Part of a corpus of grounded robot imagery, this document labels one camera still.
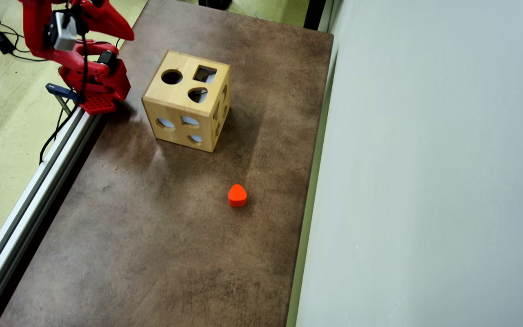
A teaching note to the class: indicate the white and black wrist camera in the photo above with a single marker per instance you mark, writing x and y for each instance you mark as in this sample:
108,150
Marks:
64,32

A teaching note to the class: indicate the blue clamp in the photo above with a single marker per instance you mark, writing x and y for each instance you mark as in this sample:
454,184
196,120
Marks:
64,92

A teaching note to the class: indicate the aluminium profile rail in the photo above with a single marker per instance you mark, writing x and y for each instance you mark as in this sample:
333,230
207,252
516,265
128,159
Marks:
16,218

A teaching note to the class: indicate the orange rounded triangle block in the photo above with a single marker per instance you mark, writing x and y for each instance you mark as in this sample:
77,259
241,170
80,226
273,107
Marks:
237,196

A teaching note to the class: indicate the red robot arm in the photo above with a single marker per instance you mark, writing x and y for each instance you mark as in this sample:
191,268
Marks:
34,27

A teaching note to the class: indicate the black object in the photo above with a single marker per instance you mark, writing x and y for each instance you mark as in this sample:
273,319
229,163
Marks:
215,3

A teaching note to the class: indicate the black power adapter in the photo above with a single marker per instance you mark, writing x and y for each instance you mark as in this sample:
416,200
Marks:
2,42

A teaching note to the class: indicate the wooden shape sorter box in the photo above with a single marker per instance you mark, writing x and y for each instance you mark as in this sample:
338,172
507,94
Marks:
175,97

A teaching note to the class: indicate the black post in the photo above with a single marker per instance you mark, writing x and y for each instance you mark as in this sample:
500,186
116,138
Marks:
314,13

